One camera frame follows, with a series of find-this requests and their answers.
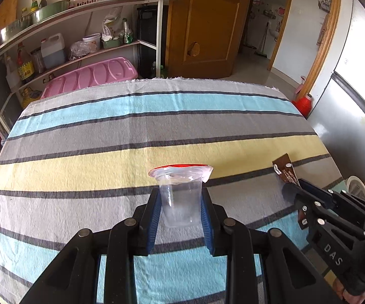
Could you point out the silver two-door refrigerator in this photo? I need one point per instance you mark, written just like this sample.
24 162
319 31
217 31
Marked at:
339 115

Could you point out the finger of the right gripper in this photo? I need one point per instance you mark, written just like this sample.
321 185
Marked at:
352 225
342 203

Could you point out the person's right hand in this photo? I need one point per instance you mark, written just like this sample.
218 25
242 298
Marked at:
343 294

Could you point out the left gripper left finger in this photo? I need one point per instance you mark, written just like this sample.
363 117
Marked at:
72 276

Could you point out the pink plastic tray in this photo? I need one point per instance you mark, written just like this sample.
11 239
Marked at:
105 72

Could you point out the striped tablecloth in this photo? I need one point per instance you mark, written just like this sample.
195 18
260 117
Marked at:
88 158

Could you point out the soy sauce bottle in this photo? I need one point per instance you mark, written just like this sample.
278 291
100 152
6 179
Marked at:
25 65

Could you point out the steel mixing bowl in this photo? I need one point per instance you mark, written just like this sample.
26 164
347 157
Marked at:
14 28

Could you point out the brown chocolate wrapper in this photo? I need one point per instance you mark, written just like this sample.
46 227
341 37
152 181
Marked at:
283 167

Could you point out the white plastic jug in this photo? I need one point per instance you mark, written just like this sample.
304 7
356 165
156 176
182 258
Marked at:
53 51

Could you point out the red plastic container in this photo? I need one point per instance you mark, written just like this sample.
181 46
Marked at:
304 105

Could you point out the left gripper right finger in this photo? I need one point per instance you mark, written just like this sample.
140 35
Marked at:
255 257

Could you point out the white metal shelf rack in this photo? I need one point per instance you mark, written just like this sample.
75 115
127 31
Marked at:
71 38

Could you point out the brown wooden door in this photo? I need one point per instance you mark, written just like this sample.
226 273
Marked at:
203 37

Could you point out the white round trash bin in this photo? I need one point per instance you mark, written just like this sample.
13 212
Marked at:
356 187

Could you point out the clear plastic jelly cup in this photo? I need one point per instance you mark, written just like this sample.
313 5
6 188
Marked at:
180 187

